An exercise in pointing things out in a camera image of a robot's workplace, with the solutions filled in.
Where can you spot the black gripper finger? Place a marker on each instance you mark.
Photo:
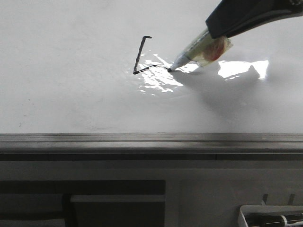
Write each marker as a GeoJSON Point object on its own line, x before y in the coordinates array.
{"type": "Point", "coordinates": [233, 17]}

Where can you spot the white whiteboard marker with tape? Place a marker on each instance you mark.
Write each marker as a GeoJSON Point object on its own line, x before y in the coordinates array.
{"type": "Point", "coordinates": [203, 50]}

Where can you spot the white whiteboard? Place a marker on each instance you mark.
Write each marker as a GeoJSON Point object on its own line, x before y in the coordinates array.
{"type": "Point", "coordinates": [70, 66]}

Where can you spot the black marker in tray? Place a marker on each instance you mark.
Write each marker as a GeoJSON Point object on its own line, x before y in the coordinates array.
{"type": "Point", "coordinates": [276, 221]}

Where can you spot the grey aluminium whiteboard frame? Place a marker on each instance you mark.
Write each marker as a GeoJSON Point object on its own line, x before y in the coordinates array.
{"type": "Point", "coordinates": [150, 146]}

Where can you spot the white wall-mounted marker tray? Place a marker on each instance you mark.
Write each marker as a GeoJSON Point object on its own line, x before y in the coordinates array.
{"type": "Point", "coordinates": [247, 211]}

